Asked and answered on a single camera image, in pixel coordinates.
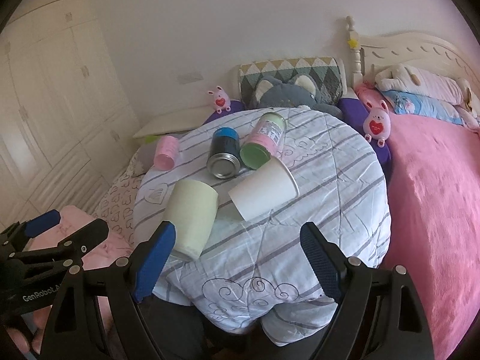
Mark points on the striped white quilt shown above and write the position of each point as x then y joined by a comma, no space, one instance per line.
255,272

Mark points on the cream bed headboard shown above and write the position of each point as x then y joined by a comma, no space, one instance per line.
371,55

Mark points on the pink embroidered folded quilt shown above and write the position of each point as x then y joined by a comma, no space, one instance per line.
71,220

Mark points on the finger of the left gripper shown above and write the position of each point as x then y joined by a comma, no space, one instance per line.
19,234
73,247

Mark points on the cream nightstand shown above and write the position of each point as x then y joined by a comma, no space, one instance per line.
175,122

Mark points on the pale green cup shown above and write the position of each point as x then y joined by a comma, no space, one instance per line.
192,209

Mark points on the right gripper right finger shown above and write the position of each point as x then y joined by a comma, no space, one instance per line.
379,314

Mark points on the pink bunny toy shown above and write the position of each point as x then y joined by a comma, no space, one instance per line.
377,125
221,101

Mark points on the heart pattern bed sheet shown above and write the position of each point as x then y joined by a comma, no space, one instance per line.
117,206

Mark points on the pink bunny toy right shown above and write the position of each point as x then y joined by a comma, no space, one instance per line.
377,125

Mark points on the operator hand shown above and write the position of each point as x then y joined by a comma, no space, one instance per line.
27,330

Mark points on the cream wardrobe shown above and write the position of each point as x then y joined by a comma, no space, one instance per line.
67,128

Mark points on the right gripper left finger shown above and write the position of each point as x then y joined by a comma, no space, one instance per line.
74,329

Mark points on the grey flower pillow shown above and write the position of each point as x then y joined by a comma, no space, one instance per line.
143,159

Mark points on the pink fleece blanket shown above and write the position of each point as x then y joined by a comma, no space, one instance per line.
433,194

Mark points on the blue cartoon pillow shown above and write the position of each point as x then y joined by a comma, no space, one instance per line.
419,105

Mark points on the black spray can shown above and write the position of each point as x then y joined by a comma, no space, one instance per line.
224,155

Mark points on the pink green clear bottle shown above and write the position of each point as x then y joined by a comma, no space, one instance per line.
263,141

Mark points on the white paper cup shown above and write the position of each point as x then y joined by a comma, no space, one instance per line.
269,186

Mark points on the diamond pattern cushion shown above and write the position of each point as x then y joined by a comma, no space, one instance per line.
327,72

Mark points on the pink ribbed cup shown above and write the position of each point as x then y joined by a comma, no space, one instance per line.
166,152

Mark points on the pink bunny toy left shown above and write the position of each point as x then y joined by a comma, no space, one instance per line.
221,101

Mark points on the grey cat plush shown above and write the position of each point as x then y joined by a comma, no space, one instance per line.
301,90

